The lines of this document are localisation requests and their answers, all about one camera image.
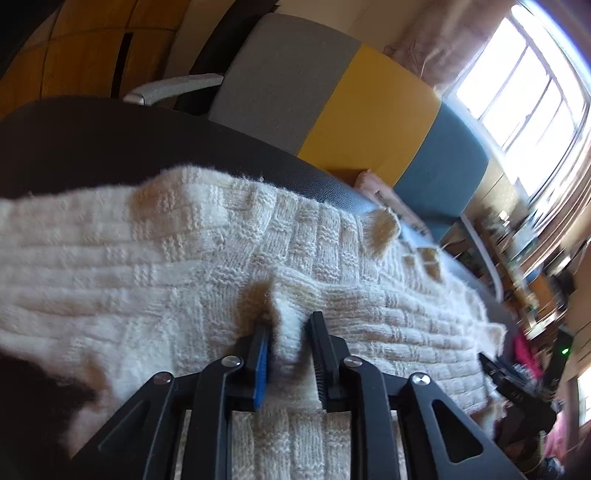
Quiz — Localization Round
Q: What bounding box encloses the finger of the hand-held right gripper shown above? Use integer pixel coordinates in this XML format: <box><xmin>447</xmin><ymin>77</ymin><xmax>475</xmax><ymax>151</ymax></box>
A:
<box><xmin>478</xmin><ymin>353</ymin><xmax>509</xmax><ymax>386</ymax></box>

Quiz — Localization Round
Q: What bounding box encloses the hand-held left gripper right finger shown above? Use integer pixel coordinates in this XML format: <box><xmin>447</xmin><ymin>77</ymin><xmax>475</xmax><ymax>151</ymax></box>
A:
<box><xmin>308</xmin><ymin>311</ymin><xmax>523</xmax><ymax>480</ymax></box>

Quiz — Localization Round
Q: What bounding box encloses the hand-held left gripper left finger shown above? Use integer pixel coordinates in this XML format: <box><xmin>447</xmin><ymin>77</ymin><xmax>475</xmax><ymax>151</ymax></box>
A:
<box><xmin>69</xmin><ymin>322</ymin><xmax>273</xmax><ymax>480</ymax></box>

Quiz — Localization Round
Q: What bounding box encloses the white knit sweater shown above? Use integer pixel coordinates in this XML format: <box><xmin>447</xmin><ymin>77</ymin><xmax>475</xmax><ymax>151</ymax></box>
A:
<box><xmin>0</xmin><ymin>166</ymin><xmax>509</xmax><ymax>480</ymax></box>

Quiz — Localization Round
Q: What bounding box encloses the magenta cloth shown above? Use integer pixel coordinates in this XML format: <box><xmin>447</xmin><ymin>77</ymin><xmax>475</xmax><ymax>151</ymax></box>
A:
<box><xmin>512</xmin><ymin>332</ymin><xmax>542</xmax><ymax>376</ymax></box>

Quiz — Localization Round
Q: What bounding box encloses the black device with green light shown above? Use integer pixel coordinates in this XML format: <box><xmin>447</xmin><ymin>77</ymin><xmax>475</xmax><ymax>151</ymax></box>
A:
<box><xmin>544</xmin><ymin>325</ymin><xmax>574</xmax><ymax>398</ymax></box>

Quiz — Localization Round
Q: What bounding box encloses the cluttered wooden shelf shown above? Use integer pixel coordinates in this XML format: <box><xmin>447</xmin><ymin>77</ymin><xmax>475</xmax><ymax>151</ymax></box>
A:
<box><xmin>462</xmin><ymin>161</ymin><xmax>580</xmax><ymax>326</ymax></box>

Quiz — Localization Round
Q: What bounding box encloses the pink printed cloth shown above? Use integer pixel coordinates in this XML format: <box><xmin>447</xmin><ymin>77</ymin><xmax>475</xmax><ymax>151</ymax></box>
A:
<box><xmin>355</xmin><ymin>169</ymin><xmax>435</xmax><ymax>237</ymax></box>

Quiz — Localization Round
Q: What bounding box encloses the grey yellow teal striped chair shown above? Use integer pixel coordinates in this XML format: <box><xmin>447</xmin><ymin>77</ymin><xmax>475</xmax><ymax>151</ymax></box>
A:
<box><xmin>122</xmin><ymin>13</ymin><xmax>505</xmax><ymax>301</ymax></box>

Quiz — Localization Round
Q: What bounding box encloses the window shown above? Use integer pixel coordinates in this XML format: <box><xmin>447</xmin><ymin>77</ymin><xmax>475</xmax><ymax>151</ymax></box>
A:
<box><xmin>455</xmin><ymin>4</ymin><xmax>591</xmax><ymax>206</ymax></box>

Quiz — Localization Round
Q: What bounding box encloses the pale pink curtain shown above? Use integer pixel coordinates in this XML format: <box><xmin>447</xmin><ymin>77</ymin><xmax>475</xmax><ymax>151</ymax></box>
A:
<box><xmin>383</xmin><ymin>0</ymin><xmax>515</xmax><ymax>90</ymax></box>

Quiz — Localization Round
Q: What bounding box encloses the wooden wardrobe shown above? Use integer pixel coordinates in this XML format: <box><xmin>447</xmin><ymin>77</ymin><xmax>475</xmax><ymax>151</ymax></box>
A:
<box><xmin>0</xmin><ymin>0</ymin><xmax>197</xmax><ymax>118</ymax></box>

